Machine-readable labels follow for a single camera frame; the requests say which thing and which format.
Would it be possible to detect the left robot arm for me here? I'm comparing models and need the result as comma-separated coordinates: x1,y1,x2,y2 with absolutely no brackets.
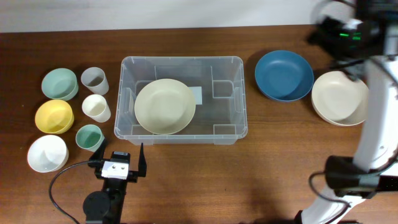
83,141,147,224

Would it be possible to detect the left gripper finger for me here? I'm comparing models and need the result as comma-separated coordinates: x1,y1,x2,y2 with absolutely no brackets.
138,143,147,177
89,139,107,161

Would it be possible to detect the grey cup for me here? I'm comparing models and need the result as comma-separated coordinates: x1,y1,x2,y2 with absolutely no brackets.
81,67,109,95

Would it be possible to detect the cream cup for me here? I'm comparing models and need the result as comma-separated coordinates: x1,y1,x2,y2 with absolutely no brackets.
81,94,111,123

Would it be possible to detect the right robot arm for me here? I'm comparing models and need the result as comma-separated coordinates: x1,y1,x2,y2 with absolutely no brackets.
294,1,397,223

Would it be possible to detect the beige plate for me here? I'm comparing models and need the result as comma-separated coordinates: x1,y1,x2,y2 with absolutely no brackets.
312,71,369,126

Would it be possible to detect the yellow bowl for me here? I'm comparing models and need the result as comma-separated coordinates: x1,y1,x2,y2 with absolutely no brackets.
35,100,75,134

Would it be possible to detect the clear plastic storage bin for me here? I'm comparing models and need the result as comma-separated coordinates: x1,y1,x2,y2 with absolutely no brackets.
114,56,248,146

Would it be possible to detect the white label in bin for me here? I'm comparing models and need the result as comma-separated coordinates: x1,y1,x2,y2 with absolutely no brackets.
189,86,203,105

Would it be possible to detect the blue plate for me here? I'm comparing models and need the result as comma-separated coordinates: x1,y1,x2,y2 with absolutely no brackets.
254,50,315,102

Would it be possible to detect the left black cable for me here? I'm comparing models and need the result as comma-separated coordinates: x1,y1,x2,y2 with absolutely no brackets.
49,161,94,224

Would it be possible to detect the right black cable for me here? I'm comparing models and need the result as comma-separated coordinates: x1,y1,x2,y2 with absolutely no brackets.
308,171,352,224

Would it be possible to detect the white bowl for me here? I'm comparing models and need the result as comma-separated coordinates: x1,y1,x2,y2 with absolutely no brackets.
27,135,69,173

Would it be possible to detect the green bowl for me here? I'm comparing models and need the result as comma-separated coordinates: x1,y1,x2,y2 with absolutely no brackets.
41,68,78,101

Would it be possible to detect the black cable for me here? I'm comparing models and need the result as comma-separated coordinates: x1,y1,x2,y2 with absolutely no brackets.
49,161,94,224
308,171,352,224

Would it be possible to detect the cream plate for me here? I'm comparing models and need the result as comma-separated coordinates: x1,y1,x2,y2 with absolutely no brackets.
134,78,196,135

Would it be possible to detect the green cup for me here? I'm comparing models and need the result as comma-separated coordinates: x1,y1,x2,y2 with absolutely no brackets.
75,124,104,152

